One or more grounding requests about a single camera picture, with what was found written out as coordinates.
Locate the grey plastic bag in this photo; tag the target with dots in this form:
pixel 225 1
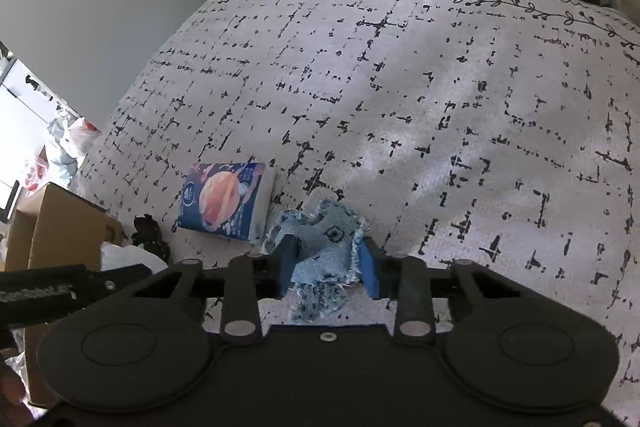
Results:
pixel 57 147

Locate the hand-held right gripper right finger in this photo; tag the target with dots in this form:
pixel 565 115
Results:
pixel 371 274

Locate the blue denim cloth piece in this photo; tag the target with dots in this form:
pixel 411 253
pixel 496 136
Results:
pixel 320 252

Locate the white red plastic bag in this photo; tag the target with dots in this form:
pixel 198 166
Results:
pixel 80 134

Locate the blue tissue packet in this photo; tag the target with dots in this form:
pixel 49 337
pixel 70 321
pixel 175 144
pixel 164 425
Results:
pixel 225 202

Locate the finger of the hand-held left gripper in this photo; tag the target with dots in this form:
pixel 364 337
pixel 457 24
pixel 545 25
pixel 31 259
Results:
pixel 117 279

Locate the brown cardboard box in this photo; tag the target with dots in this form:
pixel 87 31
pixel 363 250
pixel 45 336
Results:
pixel 60 227

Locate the white black-patterned blanket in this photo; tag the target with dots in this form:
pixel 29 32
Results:
pixel 425 117

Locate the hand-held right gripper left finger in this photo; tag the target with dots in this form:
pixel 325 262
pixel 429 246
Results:
pixel 286 277

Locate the black scrunchie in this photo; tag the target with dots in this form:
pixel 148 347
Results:
pixel 148 230

